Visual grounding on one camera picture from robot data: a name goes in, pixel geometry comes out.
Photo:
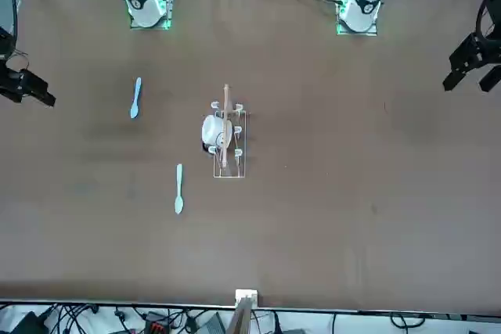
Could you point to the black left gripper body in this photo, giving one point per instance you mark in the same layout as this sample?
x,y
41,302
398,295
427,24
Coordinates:
x,y
479,50

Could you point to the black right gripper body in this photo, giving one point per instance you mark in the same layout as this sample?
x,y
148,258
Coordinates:
x,y
11,83

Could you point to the blue plastic spoon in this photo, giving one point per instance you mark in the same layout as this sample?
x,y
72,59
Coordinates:
x,y
135,103

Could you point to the pale green plastic spoon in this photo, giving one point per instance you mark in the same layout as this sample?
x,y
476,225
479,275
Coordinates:
x,y
179,197

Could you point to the wooden cup rack clear base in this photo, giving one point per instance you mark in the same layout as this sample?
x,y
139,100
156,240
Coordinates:
x,y
225,115

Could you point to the black power adapter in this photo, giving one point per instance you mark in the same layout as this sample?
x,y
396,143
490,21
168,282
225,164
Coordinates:
x,y
29,324

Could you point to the power strip red switches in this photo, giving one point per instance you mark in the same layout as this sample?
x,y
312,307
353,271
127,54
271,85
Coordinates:
x,y
157,325

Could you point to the grey ribbed power adapter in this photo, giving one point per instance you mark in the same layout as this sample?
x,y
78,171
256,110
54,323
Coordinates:
x,y
213,324

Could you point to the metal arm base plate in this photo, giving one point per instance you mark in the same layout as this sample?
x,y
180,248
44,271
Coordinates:
x,y
341,17
167,5

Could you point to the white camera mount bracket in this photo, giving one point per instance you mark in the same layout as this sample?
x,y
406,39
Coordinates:
x,y
246,295

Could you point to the wooden camera post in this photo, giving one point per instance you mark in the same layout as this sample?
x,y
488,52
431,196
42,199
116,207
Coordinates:
x,y
239,320

